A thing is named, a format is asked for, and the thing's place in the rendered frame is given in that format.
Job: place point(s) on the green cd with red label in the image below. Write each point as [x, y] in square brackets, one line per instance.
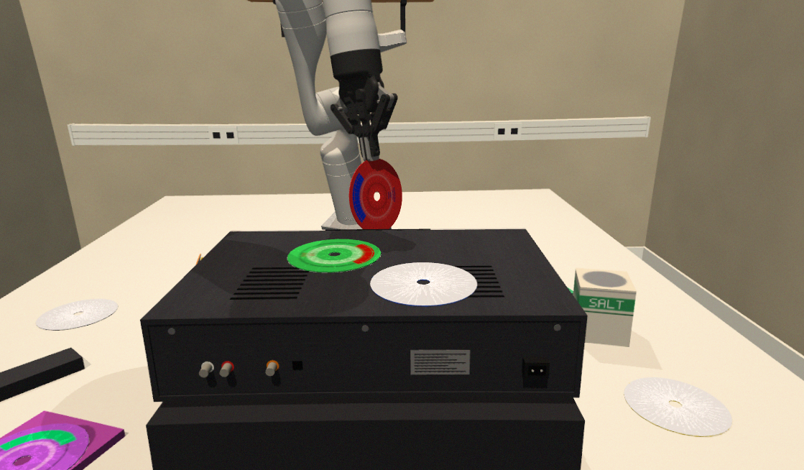
[314, 256]

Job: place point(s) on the silver cd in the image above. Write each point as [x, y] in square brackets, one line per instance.
[62, 318]
[701, 414]
[448, 284]

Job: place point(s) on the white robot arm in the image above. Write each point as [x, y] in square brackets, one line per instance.
[349, 26]

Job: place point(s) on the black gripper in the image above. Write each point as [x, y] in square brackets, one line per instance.
[358, 73]

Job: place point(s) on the beige salt container with green label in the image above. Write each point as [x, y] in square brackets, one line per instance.
[608, 298]

